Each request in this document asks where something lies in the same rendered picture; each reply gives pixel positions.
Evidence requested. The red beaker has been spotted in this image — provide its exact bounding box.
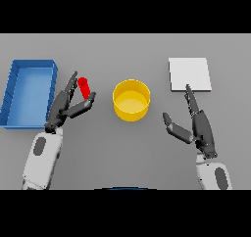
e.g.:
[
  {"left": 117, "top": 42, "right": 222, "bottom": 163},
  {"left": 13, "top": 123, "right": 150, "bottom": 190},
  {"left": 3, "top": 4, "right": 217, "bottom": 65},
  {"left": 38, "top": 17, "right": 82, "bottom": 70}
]
[{"left": 77, "top": 76, "right": 91, "bottom": 101}]

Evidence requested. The pale square measuring scale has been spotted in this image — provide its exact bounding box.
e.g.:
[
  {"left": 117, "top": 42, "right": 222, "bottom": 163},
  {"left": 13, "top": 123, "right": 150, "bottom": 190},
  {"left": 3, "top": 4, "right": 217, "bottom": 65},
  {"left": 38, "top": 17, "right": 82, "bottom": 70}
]
[{"left": 168, "top": 57, "right": 213, "bottom": 93}]

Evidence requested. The yellow bowl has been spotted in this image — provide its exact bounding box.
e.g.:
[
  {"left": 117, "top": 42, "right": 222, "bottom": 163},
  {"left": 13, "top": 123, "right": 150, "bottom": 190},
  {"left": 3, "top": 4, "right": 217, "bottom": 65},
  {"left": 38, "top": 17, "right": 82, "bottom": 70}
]
[{"left": 112, "top": 78, "right": 152, "bottom": 122}]

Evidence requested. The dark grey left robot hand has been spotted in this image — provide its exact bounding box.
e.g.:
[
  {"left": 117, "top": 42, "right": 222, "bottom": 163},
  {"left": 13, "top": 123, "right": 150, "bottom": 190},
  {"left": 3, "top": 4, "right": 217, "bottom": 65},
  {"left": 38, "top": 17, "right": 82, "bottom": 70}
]
[{"left": 44, "top": 71, "right": 97, "bottom": 134}]

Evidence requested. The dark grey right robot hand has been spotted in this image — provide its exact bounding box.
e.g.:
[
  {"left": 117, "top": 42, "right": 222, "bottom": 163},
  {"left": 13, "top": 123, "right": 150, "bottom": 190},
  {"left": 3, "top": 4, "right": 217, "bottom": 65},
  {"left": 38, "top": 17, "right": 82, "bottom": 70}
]
[{"left": 162, "top": 83, "right": 219, "bottom": 160}]

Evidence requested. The blue tray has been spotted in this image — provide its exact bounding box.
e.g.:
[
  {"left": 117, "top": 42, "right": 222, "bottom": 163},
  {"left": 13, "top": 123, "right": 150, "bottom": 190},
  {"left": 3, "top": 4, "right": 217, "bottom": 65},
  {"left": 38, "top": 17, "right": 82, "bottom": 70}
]
[{"left": 0, "top": 59, "right": 59, "bottom": 130}]

